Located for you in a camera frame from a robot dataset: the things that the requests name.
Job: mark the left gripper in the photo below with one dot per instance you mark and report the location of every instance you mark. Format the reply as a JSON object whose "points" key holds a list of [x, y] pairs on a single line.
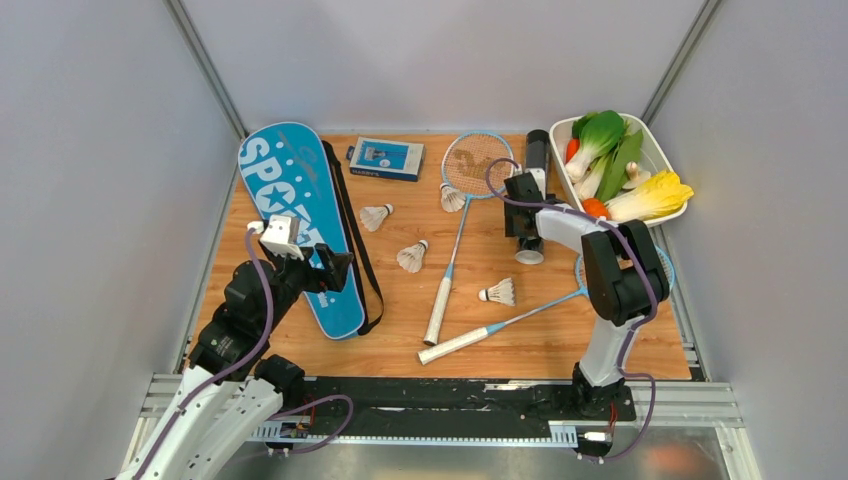
{"points": [[330, 276]]}

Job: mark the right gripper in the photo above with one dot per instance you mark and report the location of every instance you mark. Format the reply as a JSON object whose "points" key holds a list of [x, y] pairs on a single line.
{"points": [[511, 229]]}

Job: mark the black shuttlecock tube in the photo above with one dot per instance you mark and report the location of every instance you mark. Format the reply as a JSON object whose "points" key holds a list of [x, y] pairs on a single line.
{"points": [[530, 247]]}

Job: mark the white shuttlecock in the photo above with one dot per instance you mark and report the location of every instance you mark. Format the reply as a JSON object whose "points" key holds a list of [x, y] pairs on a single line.
{"points": [[502, 293], [451, 199], [372, 217], [411, 258]]}

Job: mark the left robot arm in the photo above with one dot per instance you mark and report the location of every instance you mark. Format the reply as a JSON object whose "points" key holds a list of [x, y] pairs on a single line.
{"points": [[232, 385]]}

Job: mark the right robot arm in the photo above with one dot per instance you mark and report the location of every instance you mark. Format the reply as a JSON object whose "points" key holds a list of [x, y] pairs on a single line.
{"points": [[623, 273]]}

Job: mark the blue racket upper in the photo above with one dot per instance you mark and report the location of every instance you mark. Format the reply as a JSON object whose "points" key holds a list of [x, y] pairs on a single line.
{"points": [[463, 169]]}

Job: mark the blue racket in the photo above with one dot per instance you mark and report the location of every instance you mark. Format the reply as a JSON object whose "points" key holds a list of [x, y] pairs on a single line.
{"points": [[445, 348], [463, 169]]}

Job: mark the orange carrot front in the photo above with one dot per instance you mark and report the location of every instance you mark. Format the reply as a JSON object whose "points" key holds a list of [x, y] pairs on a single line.
{"points": [[595, 208]]}

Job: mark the orange carrot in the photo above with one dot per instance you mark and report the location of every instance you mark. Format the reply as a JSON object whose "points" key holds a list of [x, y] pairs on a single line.
{"points": [[595, 208], [571, 149]]}

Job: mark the orange carrot back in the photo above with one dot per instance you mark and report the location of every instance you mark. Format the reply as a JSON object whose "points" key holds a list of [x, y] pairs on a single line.
{"points": [[571, 149]]}

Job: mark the green bok choy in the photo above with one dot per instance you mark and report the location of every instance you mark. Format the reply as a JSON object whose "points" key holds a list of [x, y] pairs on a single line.
{"points": [[597, 133]]}

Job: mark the blue racket bag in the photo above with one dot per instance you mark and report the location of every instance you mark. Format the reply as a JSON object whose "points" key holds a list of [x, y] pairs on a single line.
{"points": [[289, 171]]}

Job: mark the white mushroom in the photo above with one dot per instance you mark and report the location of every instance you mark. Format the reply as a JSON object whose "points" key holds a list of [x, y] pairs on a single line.
{"points": [[636, 176]]}

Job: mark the blue product box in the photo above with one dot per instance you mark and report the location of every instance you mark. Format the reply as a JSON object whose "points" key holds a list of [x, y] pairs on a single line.
{"points": [[386, 159]]}

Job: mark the white plastic basin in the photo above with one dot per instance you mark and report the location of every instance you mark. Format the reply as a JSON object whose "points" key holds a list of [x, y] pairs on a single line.
{"points": [[653, 159]]}

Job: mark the yellow cabbage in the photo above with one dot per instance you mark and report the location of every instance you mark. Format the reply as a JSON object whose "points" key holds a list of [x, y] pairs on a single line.
{"points": [[659, 196]]}

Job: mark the blue racket lower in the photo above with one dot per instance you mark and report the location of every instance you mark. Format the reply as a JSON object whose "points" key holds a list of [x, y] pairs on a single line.
{"points": [[445, 348]]}

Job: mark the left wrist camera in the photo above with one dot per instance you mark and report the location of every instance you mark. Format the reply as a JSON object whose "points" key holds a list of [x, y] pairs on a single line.
{"points": [[280, 236]]}

